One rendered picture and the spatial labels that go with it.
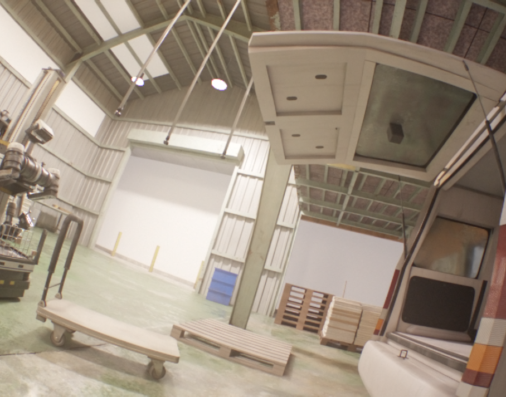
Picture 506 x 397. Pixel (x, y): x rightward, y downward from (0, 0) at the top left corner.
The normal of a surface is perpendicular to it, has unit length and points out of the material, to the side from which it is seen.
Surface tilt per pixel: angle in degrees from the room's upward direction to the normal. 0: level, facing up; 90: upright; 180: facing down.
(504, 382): 90
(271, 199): 90
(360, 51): 167
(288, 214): 90
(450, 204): 95
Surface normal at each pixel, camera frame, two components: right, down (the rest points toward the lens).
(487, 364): -0.70, -0.44
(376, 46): -0.28, 0.92
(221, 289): 0.10, -0.25
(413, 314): -0.18, -0.32
